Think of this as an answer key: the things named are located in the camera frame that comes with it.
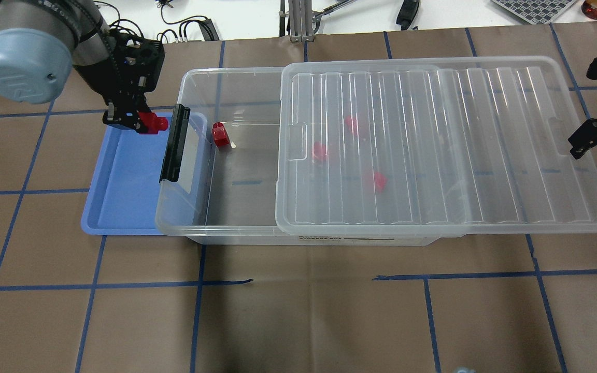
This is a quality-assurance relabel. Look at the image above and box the aluminium frame post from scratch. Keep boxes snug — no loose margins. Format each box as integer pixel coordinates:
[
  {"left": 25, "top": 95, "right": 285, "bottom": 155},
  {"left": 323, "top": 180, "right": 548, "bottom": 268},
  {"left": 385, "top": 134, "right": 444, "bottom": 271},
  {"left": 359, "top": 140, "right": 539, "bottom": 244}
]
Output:
[{"left": 279, "top": 1, "right": 317, "bottom": 42}]

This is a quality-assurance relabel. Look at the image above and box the clear plastic box lid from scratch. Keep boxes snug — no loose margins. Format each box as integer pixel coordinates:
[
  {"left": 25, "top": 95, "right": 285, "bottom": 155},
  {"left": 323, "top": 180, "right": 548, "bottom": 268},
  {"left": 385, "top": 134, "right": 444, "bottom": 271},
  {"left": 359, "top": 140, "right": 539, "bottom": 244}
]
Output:
[{"left": 275, "top": 56, "right": 597, "bottom": 238}]

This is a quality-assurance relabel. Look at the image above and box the black power adapter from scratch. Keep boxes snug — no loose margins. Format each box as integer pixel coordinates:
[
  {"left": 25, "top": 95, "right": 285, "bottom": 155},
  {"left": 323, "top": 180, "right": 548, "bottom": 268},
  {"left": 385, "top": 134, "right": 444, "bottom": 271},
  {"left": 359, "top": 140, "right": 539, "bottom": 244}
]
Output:
[{"left": 395, "top": 0, "right": 421, "bottom": 31}]

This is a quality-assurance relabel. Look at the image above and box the black box latch handle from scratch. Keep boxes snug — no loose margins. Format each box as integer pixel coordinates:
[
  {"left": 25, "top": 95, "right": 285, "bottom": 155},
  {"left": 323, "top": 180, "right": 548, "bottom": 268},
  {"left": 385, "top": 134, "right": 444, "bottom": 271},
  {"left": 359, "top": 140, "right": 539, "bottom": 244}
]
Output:
[{"left": 159, "top": 104, "right": 191, "bottom": 182}]

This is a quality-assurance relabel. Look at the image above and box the clear plastic storage box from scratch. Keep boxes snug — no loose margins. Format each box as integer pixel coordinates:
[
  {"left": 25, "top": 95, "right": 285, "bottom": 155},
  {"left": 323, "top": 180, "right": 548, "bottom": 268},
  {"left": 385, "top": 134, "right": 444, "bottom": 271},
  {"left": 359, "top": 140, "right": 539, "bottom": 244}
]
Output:
[{"left": 165, "top": 67, "right": 437, "bottom": 247}]

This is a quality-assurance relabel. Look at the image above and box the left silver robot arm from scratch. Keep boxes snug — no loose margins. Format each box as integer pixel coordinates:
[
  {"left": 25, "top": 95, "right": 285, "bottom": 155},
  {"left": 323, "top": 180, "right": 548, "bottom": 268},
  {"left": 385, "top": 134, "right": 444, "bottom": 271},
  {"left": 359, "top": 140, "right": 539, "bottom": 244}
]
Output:
[{"left": 0, "top": 1, "right": 168, "bottom": 135}]

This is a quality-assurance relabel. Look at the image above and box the blue plastic tray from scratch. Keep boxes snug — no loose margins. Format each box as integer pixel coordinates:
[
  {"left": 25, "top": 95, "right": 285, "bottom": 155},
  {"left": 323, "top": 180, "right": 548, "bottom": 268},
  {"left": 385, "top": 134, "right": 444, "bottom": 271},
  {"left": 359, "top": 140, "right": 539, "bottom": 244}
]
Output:
[{"left": 81, "top": 112, "right": 213, "bottom": 235}]

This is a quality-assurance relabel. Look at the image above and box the red block in box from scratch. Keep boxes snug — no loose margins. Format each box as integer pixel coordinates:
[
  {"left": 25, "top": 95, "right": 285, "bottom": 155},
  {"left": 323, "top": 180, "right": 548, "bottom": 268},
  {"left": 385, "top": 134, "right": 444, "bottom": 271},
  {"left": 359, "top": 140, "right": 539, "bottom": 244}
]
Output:
[
  {"left": 211, "top": 121, "right": 232, "bottom": 149},
  {"left": 344, "top": 116, "right": 364, "bottom": 138},
  {"left": 312, "top": 141, "right": 329, "bottom": 163},
  {"left": 362, "top": 170, "right": 388, "bottom": 193}
]

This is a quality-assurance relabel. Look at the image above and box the red block with stud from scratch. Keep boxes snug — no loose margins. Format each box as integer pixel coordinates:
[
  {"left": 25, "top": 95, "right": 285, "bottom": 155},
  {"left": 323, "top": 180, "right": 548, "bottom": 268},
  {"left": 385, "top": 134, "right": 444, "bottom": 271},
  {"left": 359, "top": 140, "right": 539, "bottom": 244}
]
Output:
[{"left": 136, "top": 111, "right": 169, "bottom": 135}]

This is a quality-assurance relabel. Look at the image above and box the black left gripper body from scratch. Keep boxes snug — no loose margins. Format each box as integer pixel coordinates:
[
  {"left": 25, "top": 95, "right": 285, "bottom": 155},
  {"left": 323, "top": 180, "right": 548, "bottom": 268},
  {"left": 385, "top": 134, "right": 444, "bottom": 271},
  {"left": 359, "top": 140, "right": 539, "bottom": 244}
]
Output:
[{"left": 80, "top": 29, "right": 165, "bottom": 116}]

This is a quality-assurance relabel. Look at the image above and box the long metal rod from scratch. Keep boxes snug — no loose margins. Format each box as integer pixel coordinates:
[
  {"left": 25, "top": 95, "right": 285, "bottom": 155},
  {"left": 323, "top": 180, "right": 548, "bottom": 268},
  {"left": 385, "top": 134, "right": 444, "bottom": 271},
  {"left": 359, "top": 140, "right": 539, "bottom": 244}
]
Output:
[{"left": 312, "top": 0, "right": 353, "bottom": 23}]

